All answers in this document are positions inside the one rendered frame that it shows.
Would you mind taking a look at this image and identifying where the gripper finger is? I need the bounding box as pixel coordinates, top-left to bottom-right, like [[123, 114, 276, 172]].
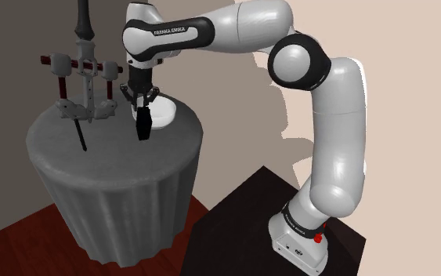
[[119, 84, 142, 111], [143, 86, 161, 110]]

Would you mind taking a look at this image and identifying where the thin black stick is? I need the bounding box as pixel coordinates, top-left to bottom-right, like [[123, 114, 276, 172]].
[[74, 118, 89, 152]]

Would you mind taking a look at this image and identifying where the round table with grey cloth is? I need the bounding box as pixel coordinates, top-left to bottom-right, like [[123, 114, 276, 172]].
[[25, 90, 205, 268]]

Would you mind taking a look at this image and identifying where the grey and red metal ornament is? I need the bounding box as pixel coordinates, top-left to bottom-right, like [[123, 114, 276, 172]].
[[39, 0, 124, 124]]

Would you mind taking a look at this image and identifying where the black robot stand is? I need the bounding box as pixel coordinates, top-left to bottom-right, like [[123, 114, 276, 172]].
[[179, 165, 367, 276]]

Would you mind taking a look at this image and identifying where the white bowl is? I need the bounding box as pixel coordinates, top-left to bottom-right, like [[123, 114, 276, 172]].
[[131, 95, 178, 130]]

